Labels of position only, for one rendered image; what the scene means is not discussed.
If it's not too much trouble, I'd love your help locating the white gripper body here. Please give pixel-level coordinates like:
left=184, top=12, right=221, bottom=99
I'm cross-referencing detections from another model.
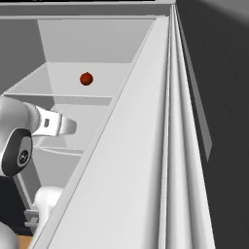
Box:
left=58, top=113, right=78, bottom=137

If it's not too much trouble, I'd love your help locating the red tomato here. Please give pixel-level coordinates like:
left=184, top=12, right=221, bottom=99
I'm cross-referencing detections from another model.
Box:
left=79, top=71, right=94, bottom=88

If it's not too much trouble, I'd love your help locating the clear glass fridge shelf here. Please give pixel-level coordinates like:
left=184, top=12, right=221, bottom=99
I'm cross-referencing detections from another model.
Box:
left=32, top=145, right=86, bottom=158
left=2, top=61, right=134, bottom=107

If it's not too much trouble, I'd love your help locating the white fridge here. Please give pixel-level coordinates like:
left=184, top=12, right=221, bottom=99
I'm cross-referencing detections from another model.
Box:
left=0, top=0, right=177, bottom=242

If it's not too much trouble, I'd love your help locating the grey fridge door handle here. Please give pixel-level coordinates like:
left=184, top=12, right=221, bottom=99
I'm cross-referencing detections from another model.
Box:
left=176, top=13, right=214, bottom=163

